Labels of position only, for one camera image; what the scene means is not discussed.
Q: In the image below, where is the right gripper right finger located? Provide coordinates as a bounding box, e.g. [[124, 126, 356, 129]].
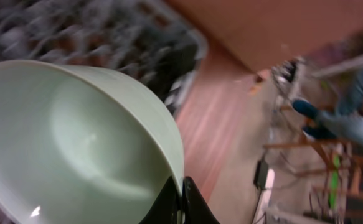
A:
[[182, 177, 219, 224]]

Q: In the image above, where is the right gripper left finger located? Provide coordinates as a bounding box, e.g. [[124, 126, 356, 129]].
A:
[[139, 177, 179, 224]]

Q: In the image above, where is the green bowl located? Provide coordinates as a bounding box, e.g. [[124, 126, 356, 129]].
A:
[[0, 60, 184, 223]]

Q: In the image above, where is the grey dishwasher rack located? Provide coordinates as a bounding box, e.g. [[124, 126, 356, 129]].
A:
[[0, 0, 208, 114]]

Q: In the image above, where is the cluttered background furniture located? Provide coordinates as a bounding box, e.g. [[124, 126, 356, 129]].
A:
[[253, 54, 363, 223]]

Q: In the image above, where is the person in background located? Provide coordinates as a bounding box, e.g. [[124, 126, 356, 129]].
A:
[[291, 67, 363, 147]]

